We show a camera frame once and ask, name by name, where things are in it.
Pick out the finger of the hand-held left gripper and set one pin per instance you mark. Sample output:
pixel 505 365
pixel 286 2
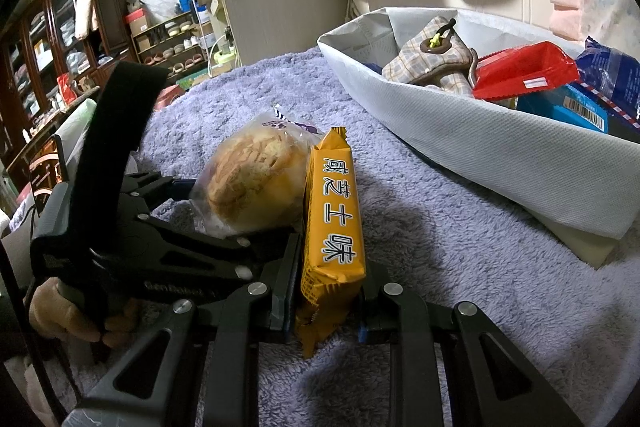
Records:
pixel 160 187
pixel 210 252

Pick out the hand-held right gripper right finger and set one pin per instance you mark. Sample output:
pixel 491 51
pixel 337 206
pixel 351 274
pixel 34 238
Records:
pixel 375 312

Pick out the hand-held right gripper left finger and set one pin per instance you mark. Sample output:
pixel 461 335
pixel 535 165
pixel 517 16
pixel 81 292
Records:
pixel 285 287

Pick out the yellow snack packet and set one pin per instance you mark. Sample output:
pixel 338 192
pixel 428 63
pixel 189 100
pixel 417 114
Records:
pixel 330 227

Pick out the bread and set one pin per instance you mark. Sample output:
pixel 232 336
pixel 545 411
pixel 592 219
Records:
pixel 250 182

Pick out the white fabric bag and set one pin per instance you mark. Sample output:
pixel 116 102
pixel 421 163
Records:
pixel 475 147

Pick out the plaid fabric pouch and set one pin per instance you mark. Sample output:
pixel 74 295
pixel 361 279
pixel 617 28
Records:
pixel 420 62

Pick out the blue cardboard box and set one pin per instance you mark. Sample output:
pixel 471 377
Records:
pixel 565 107

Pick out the red snack packet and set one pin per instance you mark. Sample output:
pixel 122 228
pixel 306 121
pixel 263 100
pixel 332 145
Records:
pixel 520 72

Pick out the blue snack packet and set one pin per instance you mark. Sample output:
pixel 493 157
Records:
pixel 610 72

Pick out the person's left hand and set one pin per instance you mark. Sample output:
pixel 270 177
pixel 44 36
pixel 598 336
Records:
pixel 55 312

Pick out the purple fuzzy blanket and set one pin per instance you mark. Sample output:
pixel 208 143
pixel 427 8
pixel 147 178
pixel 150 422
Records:
pixel 425 257

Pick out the wooden shoe rack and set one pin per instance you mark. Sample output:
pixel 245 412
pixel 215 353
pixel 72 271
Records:
pixel 165 42

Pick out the light green plastic object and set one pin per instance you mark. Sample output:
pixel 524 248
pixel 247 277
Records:
pixel 222 56

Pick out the dark wooden glass cabinet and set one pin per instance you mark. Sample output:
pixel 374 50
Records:
pixel 40 72

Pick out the white hanging garment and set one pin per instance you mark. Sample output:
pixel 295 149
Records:
pixel 85 7

